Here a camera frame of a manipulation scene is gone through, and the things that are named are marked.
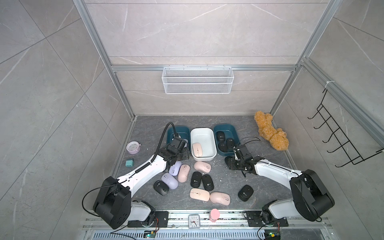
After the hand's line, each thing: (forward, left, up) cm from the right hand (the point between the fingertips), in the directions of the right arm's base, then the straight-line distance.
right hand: (233, 163), depth 91 cm
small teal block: (+1, +65, +2) cm, 65 cm away
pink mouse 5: (-20, +11, +1) cm, 23 cm away
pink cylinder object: (-29, +15, +7) cm, 34 cm away
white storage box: (+20, +16, 0) cm, 26 cm away
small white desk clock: (-31, +25, 0) cm, 40 cm away
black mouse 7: (-14, +43, +1) cm, 46 cm away
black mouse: (-4, +4, +8) cm, 10 cm away
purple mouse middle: (-11, +38, +1) cm, 39 cm away
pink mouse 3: (+10, +22, +1) cm, 24 cm away
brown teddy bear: (+14, -30, +7) cm, 34 cm away
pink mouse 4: (-18, +22, 0) cm, 28 cm away
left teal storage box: (+23, +33, +4) cm, 40 cm away
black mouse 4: (-10, +24, +1) cm, 26 cm away
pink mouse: (-6, +31, +1) cm, 32 cm away
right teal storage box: (+25, -2, 0) cm, 25 cm away
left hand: (+4, +29, +11) cm, 31 cm away
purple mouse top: (-4, +37, +2) cm, 37 cm away
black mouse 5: (-12, +17, +1) cm, 21 cm away
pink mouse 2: (-3, +18, +2) cm, 18 cm away
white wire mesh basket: (+48, +21, +29) cm, 60 cm away
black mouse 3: (+11, +5, +1) cm, 13 cm away
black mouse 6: (-18, -3, 0) cm, 18 cm away
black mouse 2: (+21, +6, +1) cm, 21 cm away
